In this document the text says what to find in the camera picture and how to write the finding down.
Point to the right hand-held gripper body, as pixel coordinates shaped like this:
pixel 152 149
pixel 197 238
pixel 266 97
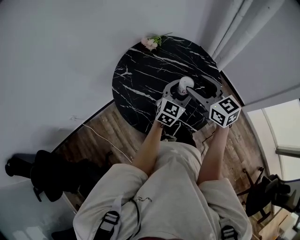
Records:
pixel 225 112

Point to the person's left forearm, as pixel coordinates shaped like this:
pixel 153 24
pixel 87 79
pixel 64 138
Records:
pixel 150 150

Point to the round black marble table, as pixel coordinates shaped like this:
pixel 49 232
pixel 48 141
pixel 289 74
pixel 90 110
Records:
pixel 140 70

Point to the window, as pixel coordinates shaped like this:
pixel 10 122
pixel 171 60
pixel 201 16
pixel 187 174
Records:
pixel 279 131

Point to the pink artificial flower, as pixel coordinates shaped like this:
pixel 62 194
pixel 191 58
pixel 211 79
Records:
pixel 150 43

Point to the white curtain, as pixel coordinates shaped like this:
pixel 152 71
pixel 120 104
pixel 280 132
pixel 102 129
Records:
pixel 236 30

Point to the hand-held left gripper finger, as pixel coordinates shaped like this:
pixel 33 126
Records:
pixel 186 99
pixel 168 87

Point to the light wooden desk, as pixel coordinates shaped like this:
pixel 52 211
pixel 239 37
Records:
pixel 279 227

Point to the white plastic cup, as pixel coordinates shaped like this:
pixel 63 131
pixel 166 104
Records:
pixel 182 90

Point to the person's right forearm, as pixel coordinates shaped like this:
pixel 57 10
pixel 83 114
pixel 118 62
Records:
pixel 213 154

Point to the black mesh office chair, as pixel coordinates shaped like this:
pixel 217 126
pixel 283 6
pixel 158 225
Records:
pixel 20 164
pixel 61 173
pixel 260 197

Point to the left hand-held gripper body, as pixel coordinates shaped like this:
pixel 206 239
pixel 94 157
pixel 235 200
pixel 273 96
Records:
pixel 170 111

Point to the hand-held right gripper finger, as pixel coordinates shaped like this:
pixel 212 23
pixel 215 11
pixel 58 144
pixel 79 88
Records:
pixel 197 96
pixel 216 85

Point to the person's light shirt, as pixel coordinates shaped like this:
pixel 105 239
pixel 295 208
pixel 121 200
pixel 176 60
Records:
pixel 175 187

